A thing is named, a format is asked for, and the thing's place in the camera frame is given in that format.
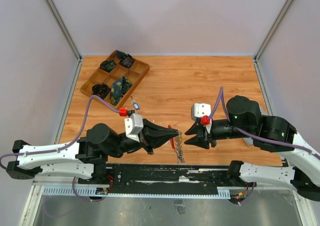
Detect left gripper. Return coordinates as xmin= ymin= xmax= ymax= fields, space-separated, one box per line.
xmin=107 ymin=118 xmax=180 ymax=157

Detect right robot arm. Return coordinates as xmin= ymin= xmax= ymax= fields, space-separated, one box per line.
xmin=185 ymin=95 xmax=320 ymax=202

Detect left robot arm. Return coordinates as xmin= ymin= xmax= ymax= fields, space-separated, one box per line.
xmin=5 ymin=118 xmax=179 ymax=184

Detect key with blue tag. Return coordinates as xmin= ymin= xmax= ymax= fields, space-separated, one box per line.
xmin=131 ymin=96 xmax=140 ymax=111

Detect grey foam pad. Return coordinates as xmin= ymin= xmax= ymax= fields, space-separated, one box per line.
xmin=243 ymin=105 xmax=268 ymax=147

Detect blue tie yellow flowers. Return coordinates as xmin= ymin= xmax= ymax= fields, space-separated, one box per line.
xmin=110 ymin=76 xmax=133 ymax=106

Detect wooden compartment tray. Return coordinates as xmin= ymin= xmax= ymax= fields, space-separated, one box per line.
xmin=80 ymin=50 xmax=150 ymax=109

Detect dark tie orange flowers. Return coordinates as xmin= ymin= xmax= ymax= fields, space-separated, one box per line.
xmin=91 ymin=83 xmax=111 ymax=99

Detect dark tie purple pattern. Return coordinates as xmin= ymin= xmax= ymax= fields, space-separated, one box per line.
xmin=120 ymin=57 xmax=135 ymax=69

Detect green patterned rolled tie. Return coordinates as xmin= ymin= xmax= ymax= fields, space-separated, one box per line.
xmin=99 ymin=59 xmax=117 ymax=72

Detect dark folded tie back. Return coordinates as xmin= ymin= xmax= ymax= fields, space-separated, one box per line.
xmin=115 ymin=50 xmax=132 ymax=61

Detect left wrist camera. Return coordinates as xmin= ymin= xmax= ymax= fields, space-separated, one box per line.
xmin=124 ymin=113 xmax=144 ymax=143

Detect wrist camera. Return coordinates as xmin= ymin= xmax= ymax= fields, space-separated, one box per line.
xmin=191 ymin=103 xmax=212 ymax=133
xmin=124 ymin=113 xmax=144 ymax=143

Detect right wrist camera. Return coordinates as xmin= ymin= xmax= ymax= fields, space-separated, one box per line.
xmin=191 ymin=103 xmax=212 ymax=133

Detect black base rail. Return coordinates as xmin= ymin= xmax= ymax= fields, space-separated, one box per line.
xmin=77 ymin=163 xmax=253 ymax=198

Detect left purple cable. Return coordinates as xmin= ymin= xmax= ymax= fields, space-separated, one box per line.
xmin=0 ymin=94 xmax=123 ymax=203

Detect purple cable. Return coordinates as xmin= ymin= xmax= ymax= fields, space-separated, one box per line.
xmin=0 ymin=94 xmax=123 ymax=203
xmin=208 ymin=86 xmax=320 ymax=162

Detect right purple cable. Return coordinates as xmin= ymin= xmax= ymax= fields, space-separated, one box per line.
xmin=208 ymin=86 xmax=320 ymax=162

